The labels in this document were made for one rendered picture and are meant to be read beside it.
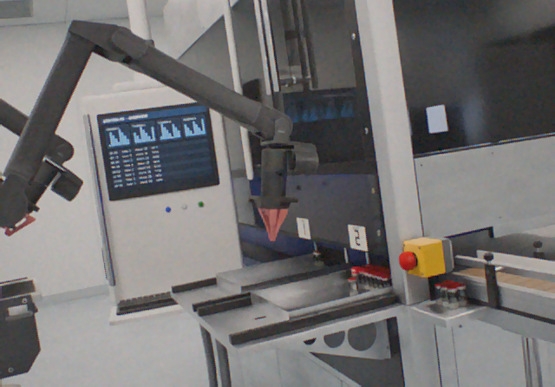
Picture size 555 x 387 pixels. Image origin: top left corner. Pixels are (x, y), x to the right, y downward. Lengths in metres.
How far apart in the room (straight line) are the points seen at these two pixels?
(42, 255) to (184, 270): 4.60
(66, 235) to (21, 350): 5.40
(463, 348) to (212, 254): 1.06
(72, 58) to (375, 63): 0.63
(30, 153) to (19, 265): 5.58
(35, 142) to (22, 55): 5.65
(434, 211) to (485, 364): 0.40
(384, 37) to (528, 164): 0.49
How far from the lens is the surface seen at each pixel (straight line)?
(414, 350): 1.42
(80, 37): 1.24
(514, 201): 1.55
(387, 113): 1.34
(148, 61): 1.26
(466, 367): 1.53
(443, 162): 1.42
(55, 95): 1.22
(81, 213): 6.72
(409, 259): 1.28
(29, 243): 6.73
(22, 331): 1.35
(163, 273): 2.22
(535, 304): 1.23
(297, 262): 1.97
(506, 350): 1.59
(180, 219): 2.20
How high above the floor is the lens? 1.26
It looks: 3 degrees down
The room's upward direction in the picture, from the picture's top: 8 degrees counter-clockwise
